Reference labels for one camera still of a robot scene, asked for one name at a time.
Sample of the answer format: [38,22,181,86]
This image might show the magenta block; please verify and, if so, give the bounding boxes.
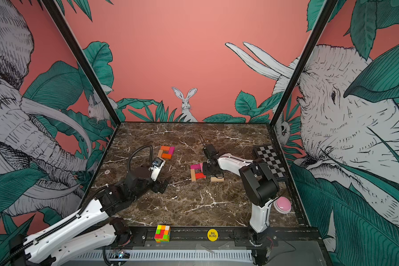
[168,146,175,155]
[190,164,201,170]

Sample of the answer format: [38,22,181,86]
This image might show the red block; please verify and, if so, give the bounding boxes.
[195,173,206,180]

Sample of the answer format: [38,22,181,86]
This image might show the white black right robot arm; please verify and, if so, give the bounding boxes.
[199,136,280,247]

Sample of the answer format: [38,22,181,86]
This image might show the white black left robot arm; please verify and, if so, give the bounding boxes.
[0,156,169,266]

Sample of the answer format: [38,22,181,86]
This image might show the colourful puzzle cube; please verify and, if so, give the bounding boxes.
[154,225,171,243]

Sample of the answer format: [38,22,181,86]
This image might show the black white checkerboard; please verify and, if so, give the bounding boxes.
[253,144,288,181]

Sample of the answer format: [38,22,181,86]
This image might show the yellow big blind chip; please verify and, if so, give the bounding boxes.
[207,228,219,242]

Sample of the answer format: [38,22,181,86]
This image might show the white ventilation grille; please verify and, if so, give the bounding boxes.
[72,249,254,262]

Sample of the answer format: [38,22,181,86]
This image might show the small circuit board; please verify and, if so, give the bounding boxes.
[110,250,130,260]

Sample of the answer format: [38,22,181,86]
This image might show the pink round button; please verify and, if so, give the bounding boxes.
[273,196,291,214]

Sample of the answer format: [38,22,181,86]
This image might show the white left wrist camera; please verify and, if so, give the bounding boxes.
[150,157,166,182]

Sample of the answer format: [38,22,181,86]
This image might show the black front rail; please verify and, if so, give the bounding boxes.
[116,225,323,248]

